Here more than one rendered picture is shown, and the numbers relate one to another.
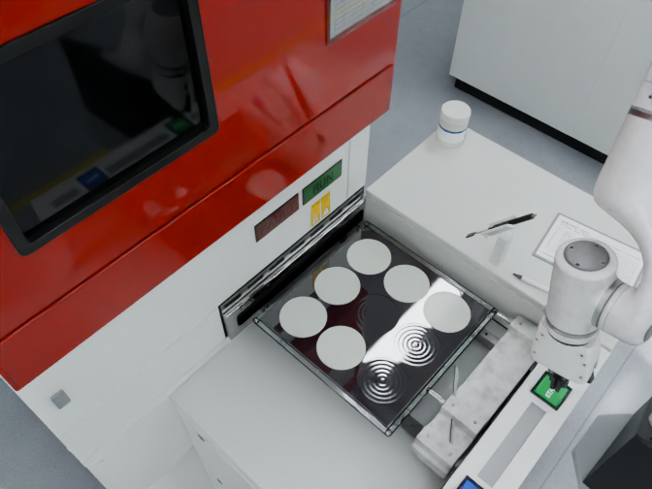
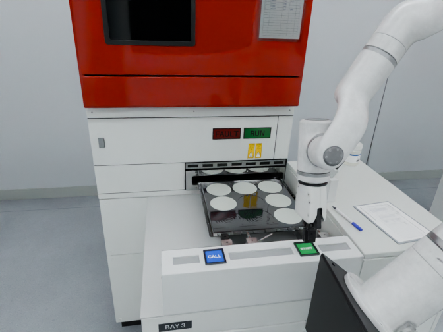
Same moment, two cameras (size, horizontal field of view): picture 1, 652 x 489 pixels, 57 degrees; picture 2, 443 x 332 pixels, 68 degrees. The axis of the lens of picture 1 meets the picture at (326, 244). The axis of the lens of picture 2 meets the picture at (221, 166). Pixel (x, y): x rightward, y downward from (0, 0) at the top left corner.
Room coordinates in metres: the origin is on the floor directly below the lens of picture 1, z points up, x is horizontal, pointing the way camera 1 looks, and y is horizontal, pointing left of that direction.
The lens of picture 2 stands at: (-0.26, -0.67, 1.56)
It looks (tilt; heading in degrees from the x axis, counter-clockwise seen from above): 25 degrees down; 37
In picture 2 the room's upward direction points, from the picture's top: 2 degrees clockwise
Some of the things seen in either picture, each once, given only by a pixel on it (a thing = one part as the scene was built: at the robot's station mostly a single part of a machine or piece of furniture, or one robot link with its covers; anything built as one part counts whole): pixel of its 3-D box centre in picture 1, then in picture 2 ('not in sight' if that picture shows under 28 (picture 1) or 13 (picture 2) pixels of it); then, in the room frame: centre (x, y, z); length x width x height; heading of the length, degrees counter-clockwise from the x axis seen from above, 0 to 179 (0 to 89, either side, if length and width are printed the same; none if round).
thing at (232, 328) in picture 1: (299, 265); (236, 178); (0.80, 0.06, 0.89); 0.44 x 0.02 x 0.10; 138
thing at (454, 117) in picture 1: (452, 124); (351, 153); (1.15, -0.31, 1.01); 0.07 x 0.07 x 0.10
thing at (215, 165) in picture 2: (296, 245); (236, 164); (0.80, 0.06, 0.96); 0.44 x 0.01 x 0.02; 138
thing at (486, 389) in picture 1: (481, 394); not in sight; (0.51, -0.32, 0.87); 0.36 x 0.08 x 0.03; 138
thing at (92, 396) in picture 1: (229, 277); (195, 151); (0.68, 0.19, 1.02); 0.82 x 0.03 x 0.40; 138
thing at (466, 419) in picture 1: (462, 416); (254, 248); (0.45, -0.26, 0.89); 0.08 x 0.03 x 0.03; 48
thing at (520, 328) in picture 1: (529, 334); (327, 242); (0.63, -0.43, 0.89); 0.08 x 0.03 x 0.03; 48
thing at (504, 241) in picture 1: (497, 236); (330, 181); (0.78, -0.35, 1.03); 0.06 x 0.04 x 0.13; 48
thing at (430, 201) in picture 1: (511, 236); (356, 211); (0.90, -0.44, 0.89); 0.62 x 0.35 x 0.14; 48
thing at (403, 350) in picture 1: (374, 314); (251, 202); (0.67, -0.11, 0.90); 0.34 x 0.34 x 0.01; 48
